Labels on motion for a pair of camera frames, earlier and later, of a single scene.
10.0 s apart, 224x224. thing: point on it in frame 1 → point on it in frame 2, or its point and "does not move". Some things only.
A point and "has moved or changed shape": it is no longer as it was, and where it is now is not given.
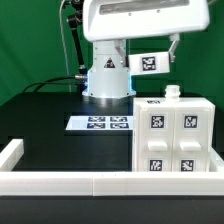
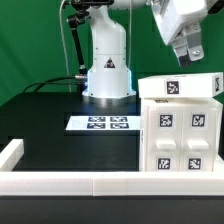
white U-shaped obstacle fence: [107, 183] does not move
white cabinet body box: [172, 133] has moved or changed shape
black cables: [51, 81] does not move
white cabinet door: [156, 143] has moved or changed shape
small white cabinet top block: [149, 63] → [192, 85]
